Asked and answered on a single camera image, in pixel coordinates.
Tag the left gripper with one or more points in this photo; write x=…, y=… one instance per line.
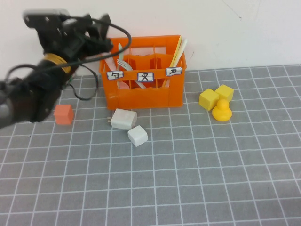
x=63, y=40

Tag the mint green plastic spoon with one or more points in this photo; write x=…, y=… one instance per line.
x=121, y=55

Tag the grey plastic fork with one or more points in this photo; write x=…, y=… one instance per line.
x=124, y=64

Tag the pink plastic spoon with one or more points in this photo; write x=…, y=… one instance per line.
x=124, y=85

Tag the white power adapter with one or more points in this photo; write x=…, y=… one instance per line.
x=124, y=118

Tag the white foam cube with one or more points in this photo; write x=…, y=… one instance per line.
x=138, y=136

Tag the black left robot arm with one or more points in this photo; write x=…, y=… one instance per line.
x=35, y=94

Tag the orange plastic cutlery holder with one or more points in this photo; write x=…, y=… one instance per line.
x=145, y=96

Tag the yellow plastic knife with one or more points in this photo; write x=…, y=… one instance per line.
x=176, y=50

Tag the salmon orange foam cube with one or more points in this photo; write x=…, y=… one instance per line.
x=64, y=115

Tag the yellow foam cube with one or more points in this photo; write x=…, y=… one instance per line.
x=208, y=100
x=226, y=92

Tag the yellow rubber duck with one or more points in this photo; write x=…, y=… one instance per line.
x=221, y=113

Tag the grey checked tablecloth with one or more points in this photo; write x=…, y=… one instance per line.
x=164, y=188

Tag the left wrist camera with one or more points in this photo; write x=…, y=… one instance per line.
x=44, y=16

